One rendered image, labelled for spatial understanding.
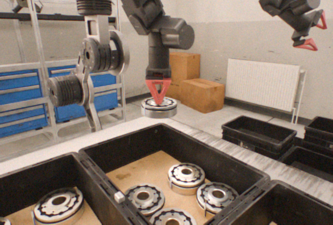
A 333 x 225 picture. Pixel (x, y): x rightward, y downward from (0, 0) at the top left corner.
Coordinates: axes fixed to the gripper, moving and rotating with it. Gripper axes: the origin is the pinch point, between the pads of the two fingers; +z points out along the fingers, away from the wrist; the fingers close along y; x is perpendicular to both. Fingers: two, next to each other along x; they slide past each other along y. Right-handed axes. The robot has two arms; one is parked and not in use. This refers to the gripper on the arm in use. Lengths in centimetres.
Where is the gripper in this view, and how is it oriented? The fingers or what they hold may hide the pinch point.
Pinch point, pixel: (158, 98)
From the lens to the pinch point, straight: 65.0
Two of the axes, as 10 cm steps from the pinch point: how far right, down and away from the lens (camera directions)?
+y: 0.1, -3.2, 9.5
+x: -10.0, -0.2, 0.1
